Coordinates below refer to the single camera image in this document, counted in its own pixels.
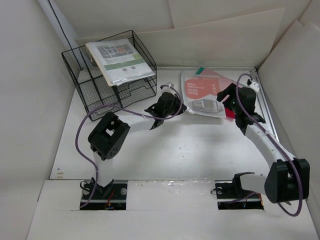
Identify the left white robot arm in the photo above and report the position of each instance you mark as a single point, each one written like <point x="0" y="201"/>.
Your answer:
<point x="107" y="138"/>

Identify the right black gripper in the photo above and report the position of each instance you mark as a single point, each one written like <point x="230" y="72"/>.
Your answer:
<point x="228" y="90"/>

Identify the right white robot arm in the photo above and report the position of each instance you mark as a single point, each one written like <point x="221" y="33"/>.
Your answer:
<point x="288" y="178"/>

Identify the aluminium rail right side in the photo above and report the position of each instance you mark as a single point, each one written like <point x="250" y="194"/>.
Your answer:
<point x="262" y="107"/>

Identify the green plastic folder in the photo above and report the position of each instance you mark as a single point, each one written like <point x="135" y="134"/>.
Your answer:
<point x="200" y="70"/>

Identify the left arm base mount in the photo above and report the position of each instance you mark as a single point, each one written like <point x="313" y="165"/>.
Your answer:
<point x="112" y="197"/>

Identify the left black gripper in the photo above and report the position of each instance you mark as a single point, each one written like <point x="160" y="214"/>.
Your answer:
<point x="177" y="102"/>

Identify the clear sleeve map brochure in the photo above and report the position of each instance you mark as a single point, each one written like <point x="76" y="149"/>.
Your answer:
<point x="119" y="61"/>

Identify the black wire mesh organizer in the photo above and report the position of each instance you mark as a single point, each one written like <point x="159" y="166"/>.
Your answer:
<point x="92" y="87"/>

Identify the red plastic folder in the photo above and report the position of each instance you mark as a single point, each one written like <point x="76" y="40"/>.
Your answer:
<point x="230" y="115"/>

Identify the clear sleeve orange 2025 brochure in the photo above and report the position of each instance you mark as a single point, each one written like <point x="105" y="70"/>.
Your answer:
<point x="199" y="94"/>

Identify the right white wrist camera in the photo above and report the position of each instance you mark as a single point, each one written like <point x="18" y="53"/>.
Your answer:
<point x="253" y="85"/>

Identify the pink paper folder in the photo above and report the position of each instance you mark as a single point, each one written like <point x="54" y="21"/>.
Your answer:
<point x="224" y="82"/>

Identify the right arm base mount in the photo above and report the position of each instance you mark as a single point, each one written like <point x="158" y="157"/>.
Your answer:
<point x="231" y="195"/>

